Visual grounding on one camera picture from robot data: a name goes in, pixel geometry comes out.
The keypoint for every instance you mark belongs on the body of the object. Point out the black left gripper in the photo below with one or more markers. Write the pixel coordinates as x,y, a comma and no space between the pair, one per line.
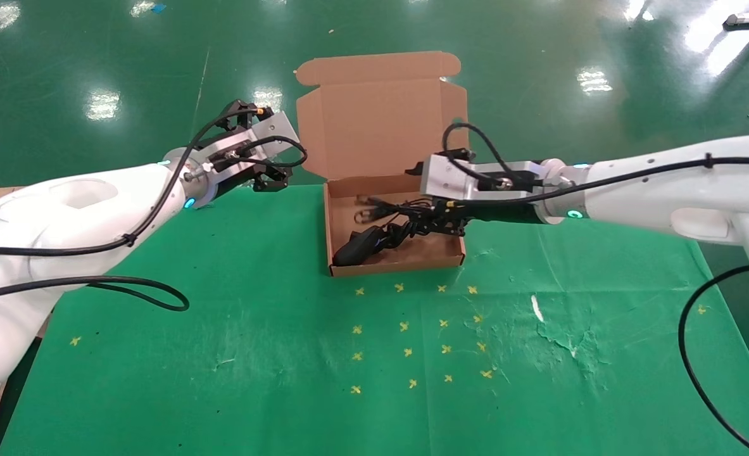
232,174

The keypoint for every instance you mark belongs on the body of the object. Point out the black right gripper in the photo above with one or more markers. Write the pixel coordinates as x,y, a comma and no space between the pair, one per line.
507,211

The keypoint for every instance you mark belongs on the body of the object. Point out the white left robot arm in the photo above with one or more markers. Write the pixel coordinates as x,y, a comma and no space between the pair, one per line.
51,215

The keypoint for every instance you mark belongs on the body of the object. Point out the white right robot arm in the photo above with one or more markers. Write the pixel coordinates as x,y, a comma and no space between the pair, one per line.
665,190

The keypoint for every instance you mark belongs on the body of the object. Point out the brown cardboard mailer box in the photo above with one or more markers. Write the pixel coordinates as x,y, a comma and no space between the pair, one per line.
380,114

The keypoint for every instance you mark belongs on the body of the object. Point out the white tape scrap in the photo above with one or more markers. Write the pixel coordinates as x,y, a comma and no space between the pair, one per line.
537,308

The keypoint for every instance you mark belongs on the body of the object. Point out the blue tape scrap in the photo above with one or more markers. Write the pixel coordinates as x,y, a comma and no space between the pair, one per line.
158,8

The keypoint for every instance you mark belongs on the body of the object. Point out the green table cloth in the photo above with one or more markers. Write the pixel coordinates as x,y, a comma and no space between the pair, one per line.
285,380

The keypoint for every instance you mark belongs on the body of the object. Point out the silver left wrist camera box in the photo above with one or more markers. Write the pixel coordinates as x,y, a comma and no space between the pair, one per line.
266,136

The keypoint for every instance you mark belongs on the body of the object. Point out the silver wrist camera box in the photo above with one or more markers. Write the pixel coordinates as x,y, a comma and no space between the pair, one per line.
266,136
463,177

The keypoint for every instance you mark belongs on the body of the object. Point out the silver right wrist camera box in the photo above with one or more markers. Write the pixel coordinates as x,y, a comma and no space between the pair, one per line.
463,177

